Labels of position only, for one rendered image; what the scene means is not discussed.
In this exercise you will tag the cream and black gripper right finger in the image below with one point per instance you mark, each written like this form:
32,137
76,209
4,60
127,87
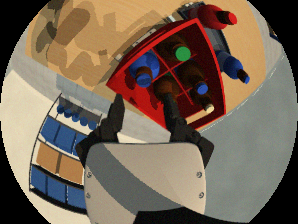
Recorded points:
179,129

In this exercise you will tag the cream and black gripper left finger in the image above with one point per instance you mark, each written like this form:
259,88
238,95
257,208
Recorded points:
109,127

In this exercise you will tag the brown bottle with cream cap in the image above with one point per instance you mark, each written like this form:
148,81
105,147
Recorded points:
203,100

